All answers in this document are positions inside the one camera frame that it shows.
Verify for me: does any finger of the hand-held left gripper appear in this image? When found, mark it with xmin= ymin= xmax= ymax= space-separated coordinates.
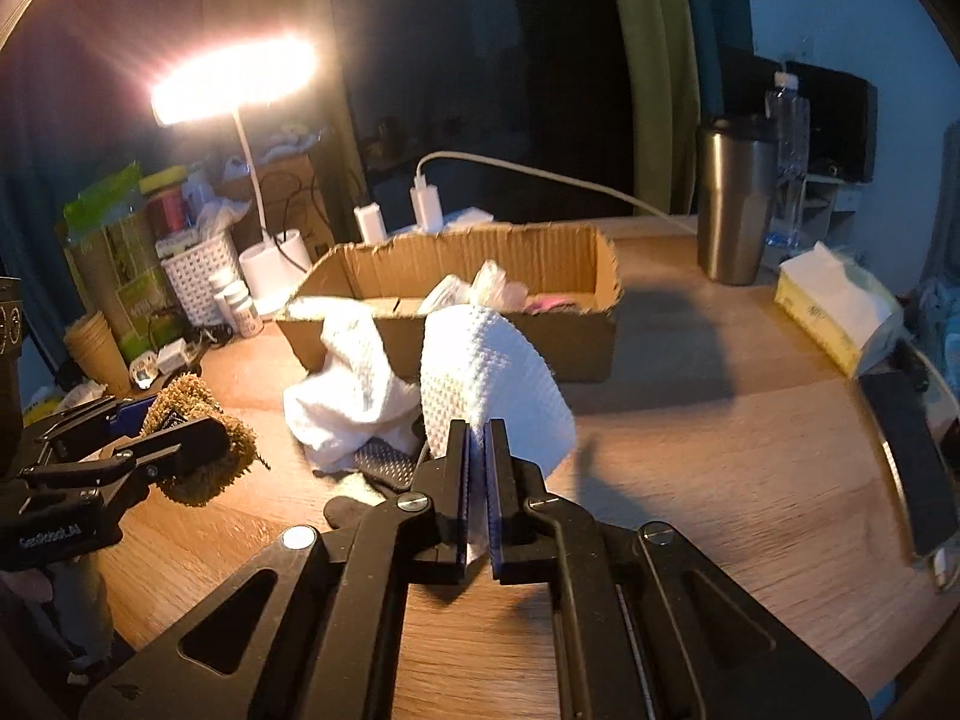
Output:
xmin=36 ymin=392 xmax=163 ymax=460
xmin=19 ymin=416 xmax=230 ymax=512

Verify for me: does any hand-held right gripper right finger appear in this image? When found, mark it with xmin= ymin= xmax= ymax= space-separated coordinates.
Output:
xmin=484 ymin=418 xmax=875 ymax=720

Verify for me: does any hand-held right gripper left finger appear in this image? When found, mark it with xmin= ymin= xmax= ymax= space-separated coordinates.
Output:
xmin=79 ymin=420 xmax=481 ymax=720

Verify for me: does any brown plush toy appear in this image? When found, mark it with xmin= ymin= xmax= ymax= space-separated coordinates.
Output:
xmin=141 ymin=373 xmax=261 ymax=508

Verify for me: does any white waffle towel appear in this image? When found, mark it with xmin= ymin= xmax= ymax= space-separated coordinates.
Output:
xmin=418 ymin=303 xmax=578 ymax=565

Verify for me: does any cardboard box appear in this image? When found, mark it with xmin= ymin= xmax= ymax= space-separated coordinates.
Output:
xmin=275 ymin=220 xmax=626 ymax=385

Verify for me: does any person's left hand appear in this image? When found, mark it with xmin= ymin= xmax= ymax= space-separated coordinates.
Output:
xmin=0 ymin=568 xmax=57 ymax=605

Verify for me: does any white plug adapter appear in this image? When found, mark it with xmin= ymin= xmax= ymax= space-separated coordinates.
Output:
xmin=154 ymin=337 xmax=194 ymax=374

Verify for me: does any stack of paper cups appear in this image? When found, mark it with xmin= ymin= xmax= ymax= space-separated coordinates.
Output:
xmin=63 ymin=309 xmax=133 ymax=396

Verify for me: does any dark sock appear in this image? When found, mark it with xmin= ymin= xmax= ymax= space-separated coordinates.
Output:
xmin=313 ymin=438 xmax=452 ymax=533

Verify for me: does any white pill bottle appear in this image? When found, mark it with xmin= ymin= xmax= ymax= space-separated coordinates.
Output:
xmin=208 ymin=266 xmax=242 ymax=316
xmin=225 ymin=285 xmax=265 ymax=339

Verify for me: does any white woven basket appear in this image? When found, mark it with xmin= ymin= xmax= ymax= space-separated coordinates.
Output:
xmin=159 ymin=228 xmax=241 ymax=328

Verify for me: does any green snack bag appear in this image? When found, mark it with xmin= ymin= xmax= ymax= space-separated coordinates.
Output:
xmin=62 ymin=160 xmax=190 ymax=362

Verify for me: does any white crumpled towel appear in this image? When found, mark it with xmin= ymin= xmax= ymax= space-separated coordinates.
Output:
xmin=283 ymin=295 xmax=422 ymax=467

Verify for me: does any red jar with yellow lid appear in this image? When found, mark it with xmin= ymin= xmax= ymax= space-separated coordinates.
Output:
xmin=141 ymin=168 xmax=194 ymax=239

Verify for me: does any brown paper bag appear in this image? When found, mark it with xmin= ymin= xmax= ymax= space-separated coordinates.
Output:
xmin=223 ymin=153 xmax=336 ymax=261

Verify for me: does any white charger block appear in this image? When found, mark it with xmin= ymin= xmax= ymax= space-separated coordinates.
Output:
xmin=354 ymin=202 xmax=388 ymax=245

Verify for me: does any white desk lamp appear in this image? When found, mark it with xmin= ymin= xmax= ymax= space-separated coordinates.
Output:
xmin=148 ymin=35 xmax=321 ymax=317

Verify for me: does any steel tumbler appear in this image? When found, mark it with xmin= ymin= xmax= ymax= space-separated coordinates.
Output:
xmin=695 ymin=113 xmax=782 ymax=287

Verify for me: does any yellow tissue pack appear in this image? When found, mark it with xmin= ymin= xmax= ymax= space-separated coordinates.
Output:
xmin=774 ymin=241 xmax=905 ymax=380

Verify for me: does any black flat device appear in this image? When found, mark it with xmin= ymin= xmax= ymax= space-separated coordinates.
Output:
xmin=857 ymin=370 xmax=960 ymax=560

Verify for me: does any white computer desk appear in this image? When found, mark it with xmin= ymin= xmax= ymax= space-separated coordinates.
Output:
xmin=804 ymin=171 xmax=865 ymax=242

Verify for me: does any yellow curtain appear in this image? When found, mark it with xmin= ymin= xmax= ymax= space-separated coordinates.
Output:
xmin=603 ymin=0 xmax=703 ymax=220

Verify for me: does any clear water bottle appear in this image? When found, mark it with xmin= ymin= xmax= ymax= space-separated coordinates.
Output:
xmin=763 ymin=70 xmax=812 ymax=250

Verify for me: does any black monitor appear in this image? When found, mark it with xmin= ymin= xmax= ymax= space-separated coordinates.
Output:
xmin=716 ymin=43 xmax=786 ymax=119

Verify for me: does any white charger with cable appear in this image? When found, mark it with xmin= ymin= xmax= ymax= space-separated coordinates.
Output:
xmin=409 ymin=151 xmax=700 ymax=236

